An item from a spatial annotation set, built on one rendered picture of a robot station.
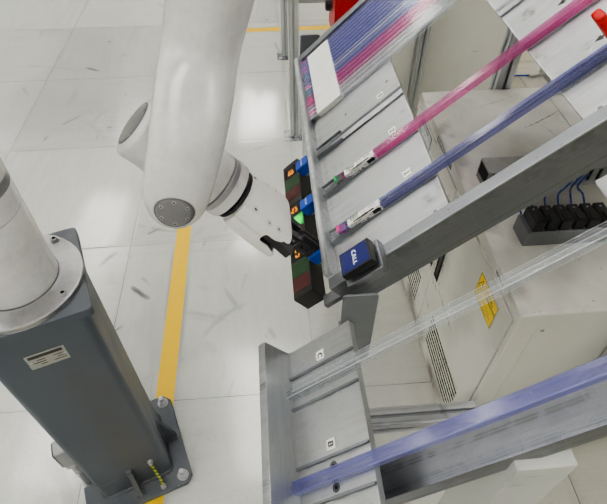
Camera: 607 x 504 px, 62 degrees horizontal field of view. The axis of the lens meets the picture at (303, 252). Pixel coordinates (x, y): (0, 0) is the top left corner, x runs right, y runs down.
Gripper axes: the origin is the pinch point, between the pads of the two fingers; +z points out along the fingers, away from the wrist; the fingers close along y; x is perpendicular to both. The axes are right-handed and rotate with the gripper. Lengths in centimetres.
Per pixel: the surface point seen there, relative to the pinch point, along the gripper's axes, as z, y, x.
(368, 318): 6.0, 14.4, 5.1
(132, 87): 4, -181, -101
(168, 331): 26, -34, -77
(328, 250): 0.9, 3.4, 3.6
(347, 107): 2.5, -29.1, 11.8
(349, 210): 2.5, -3.6, 7.7
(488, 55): 86, -135, 37
